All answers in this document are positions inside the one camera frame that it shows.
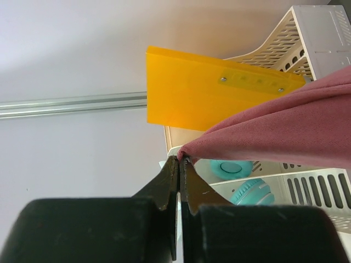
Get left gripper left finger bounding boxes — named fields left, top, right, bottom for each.
left=1, top=157, right=179, bottom=262

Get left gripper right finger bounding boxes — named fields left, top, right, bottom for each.
left=179, top=157, right=349, bottom=262

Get pink t shirt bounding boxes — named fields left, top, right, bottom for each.
left=177, top=67, right=350, bottom=169

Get teal headphones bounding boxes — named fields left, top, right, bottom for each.
left=210, top=160, right=275, bottom=205

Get orange plastic board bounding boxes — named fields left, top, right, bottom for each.
left=146, top=47, right=306, bottom=131

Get white perforated desk organizer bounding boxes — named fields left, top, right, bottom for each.
left=158, top=4, right=351, bottom=233

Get aluminium frame rail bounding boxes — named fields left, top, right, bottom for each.
left=1, top=92, right=147, bottom=119

